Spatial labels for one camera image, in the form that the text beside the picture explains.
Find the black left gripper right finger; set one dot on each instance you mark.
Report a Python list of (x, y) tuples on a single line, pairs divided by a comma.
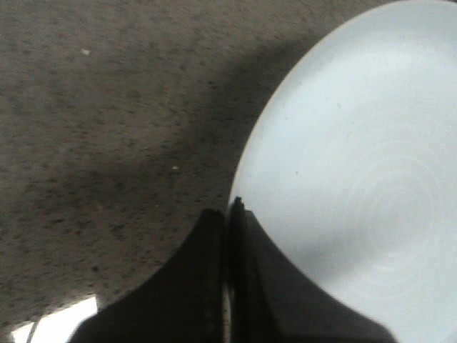
[(272, 301)]

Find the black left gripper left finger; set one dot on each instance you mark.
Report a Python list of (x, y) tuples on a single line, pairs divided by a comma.
[(181, 302)]

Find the light blue round plate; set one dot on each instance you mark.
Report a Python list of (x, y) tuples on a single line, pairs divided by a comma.
[(351, 167)]

